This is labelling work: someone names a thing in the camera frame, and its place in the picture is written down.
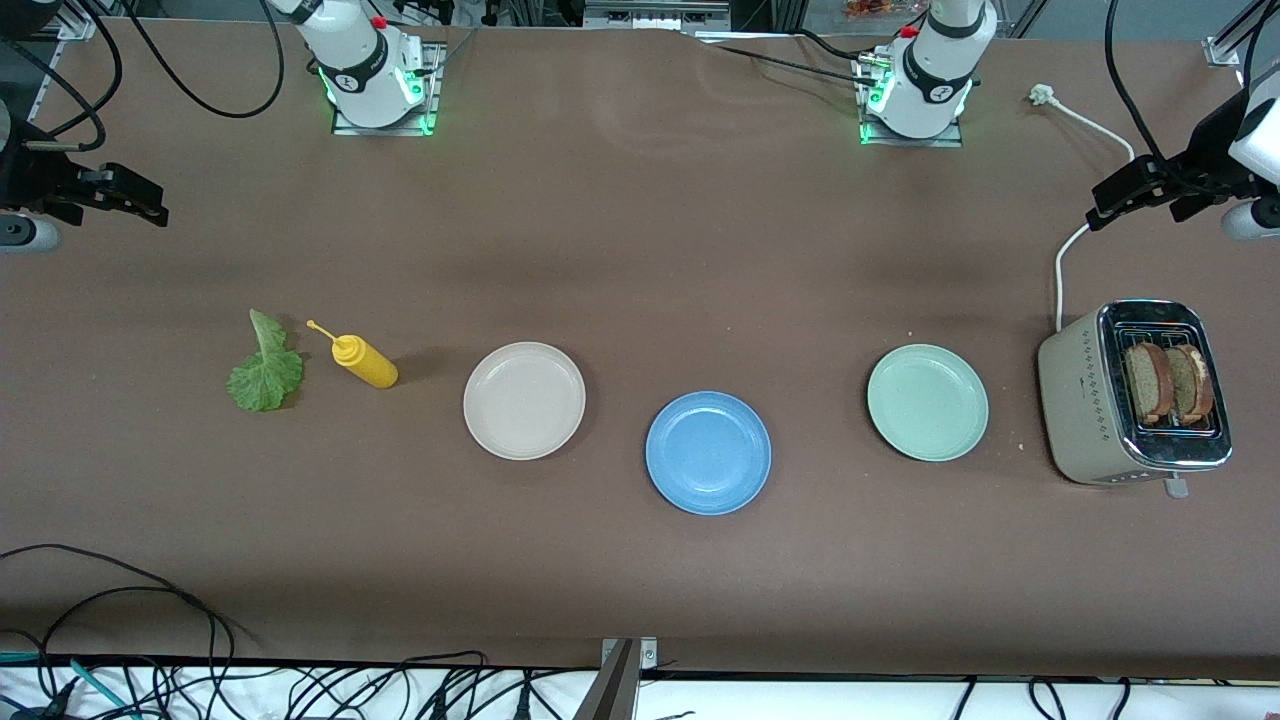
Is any green lettuce leaf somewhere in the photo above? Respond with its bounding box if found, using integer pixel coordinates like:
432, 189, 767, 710
226, 308, 304, 413

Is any black looped cable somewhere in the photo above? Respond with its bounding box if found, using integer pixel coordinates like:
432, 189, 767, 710
0, 544, 238, 691
40, 586, 219, 691

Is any aluminium camera post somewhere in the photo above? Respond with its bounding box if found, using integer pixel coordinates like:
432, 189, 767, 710
570, 640, 641, 720

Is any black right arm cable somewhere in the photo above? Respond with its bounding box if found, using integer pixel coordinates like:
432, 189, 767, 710
0, 0, 286, 153

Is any black base cable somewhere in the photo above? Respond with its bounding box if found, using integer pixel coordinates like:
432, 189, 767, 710
793, 26, 871, 61
700, 38, 881, 86

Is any teal cable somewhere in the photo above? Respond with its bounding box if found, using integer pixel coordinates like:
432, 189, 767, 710
0, 652, 136, 720

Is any beige chrome toaster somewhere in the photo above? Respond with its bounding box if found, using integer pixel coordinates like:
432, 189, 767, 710
1037, 299, 1234, 500

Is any yellow squeeze bottle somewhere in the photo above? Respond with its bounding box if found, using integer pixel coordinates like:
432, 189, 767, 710
306, 319, 399, 390

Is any white toaster power cord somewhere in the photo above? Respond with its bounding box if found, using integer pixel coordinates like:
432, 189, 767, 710
1029, 84, 1137, 333

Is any beige round plate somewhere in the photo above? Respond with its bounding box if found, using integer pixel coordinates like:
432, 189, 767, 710
463, 342, 587, 462

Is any aluminium frame profile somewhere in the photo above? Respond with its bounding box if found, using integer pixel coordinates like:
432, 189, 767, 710
55, 0, 101, 43
1203, 0, 1280, 69

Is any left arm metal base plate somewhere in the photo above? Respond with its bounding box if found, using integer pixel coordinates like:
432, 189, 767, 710
853, 55, 966, 149

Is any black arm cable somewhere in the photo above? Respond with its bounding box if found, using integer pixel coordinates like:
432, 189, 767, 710
0, 0, 286, 153
1104, 0, 1280, 201

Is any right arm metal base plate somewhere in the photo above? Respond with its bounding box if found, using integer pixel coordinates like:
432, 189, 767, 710
330, 42, 443, 137

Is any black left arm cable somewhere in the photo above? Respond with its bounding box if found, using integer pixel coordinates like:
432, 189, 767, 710
1104, 0, 1280, 201

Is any blue round plate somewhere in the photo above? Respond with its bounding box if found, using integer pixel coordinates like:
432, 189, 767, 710
645, 390, 773, 517

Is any grey power strip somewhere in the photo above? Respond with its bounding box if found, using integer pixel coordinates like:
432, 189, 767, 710
583, 0, 732, 33

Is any mint green round plate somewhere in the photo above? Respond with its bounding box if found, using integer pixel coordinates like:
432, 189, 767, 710
866, 344, 990, 463

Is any silver mounting bracket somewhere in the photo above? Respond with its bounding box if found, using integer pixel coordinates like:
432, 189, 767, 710
600, 637, 659, 671

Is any brown bread slice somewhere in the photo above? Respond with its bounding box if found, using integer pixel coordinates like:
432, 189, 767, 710
1165, 343, 1216, 423
1124, 341, 1177, 427

